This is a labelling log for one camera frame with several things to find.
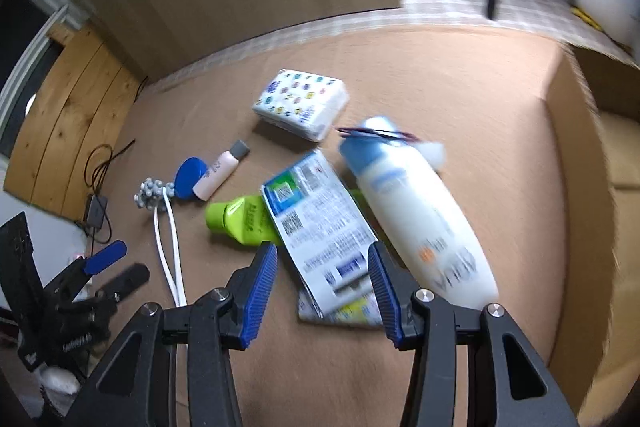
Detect white blue lotion bottle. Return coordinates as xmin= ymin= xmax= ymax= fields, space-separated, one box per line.
xmin=340 ymin=116 xmax=499 ymax=309

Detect small pink bottle grey cap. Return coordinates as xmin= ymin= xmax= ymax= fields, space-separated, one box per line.
xmin=193 ymin=140 xmax=250 ymax=202

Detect grey ball white massager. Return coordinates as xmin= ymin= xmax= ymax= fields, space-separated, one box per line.
xmin=134 ymin=178 xmax=188 ymax=308

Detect lime green tube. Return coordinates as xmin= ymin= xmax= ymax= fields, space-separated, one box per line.
xmin=204 ymin=189 xmax=369 ymax=247

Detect black power adapter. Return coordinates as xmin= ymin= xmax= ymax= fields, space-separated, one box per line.
xmin=84 ymin=194 xmax=107 ymax=230

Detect white printed packet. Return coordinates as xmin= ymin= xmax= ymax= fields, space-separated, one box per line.
xmin=260 ymin=150 xmax=382 ymax=327

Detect dotted tissue pack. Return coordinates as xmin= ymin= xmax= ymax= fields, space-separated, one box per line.
xmin=252 ymin=69 xmax=349 ymax=143

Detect black cable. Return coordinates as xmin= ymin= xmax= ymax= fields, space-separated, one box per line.
xmin=79 ymin=76 xmax=151 ymax=245

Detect brown cardboard box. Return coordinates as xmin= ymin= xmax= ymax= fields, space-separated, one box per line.
xmin=546 ymin=46 xmax=639 ymax=426

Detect dark rubber bands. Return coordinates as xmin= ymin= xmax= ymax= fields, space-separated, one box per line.
xmin=335 ymin=127 xmax=421 ymax=143

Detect blue round lid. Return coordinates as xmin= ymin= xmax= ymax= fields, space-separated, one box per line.
xmin=174 ymin=157 xmax=208 ymax=200

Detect pine wood side panel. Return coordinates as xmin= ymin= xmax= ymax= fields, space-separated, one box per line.
xmin=4 ymin=24 xmax=140 ymax=221

